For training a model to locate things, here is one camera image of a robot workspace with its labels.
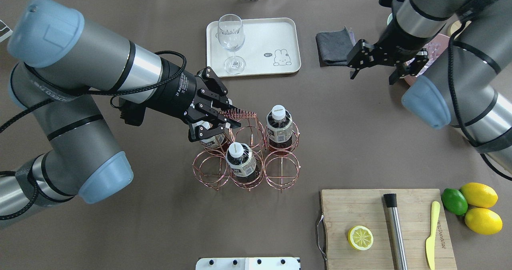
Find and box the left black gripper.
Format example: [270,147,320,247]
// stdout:
[159,66,241,142]

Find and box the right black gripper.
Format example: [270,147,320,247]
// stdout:
[347,22,428,85]

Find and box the tea bottle moved to tray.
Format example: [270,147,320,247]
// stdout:
[226,142,260,183]

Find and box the copper wire bottle basket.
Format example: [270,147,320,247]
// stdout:
[192,105,300,190]

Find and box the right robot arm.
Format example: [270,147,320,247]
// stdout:
[347,0,512,171]

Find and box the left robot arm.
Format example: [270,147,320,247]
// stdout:
[1,0,241,228]

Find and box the tea bottle far corner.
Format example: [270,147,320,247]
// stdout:
[266,104,293,148]

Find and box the green bowl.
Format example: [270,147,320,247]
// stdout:
[386,13,394,25]

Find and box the grey folded cloth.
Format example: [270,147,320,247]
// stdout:
[315,27,354,66]

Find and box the clear wine glass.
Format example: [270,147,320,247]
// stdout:
[217,14,246,75]

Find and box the cream rabbit tray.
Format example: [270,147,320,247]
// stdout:
[206,17,301,78]

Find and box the bamboo cutting board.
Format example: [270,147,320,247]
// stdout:
[320,189,441,270]

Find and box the green lime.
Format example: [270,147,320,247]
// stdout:
[441,188,468,216]

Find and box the whole yellow lemon upper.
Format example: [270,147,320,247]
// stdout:
[460,182,498,208]

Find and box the whole yellow lemon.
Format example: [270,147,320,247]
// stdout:
[464,208,503,235]
[460,182,498,208]

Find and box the half lemon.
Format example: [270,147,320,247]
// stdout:
[347,226,374,251]

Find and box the steel muddler black tip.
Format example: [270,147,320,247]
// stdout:
[383,193,408,270]

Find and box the whole yellow lemon lower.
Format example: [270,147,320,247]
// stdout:
[464,208,503,235]

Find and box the yellow plastic knife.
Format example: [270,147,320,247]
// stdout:
[425,201,440,270]

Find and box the tea bottle by handle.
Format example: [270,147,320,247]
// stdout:
[198,121,226,149]

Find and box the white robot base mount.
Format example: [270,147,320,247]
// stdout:
[195,257,301,270]

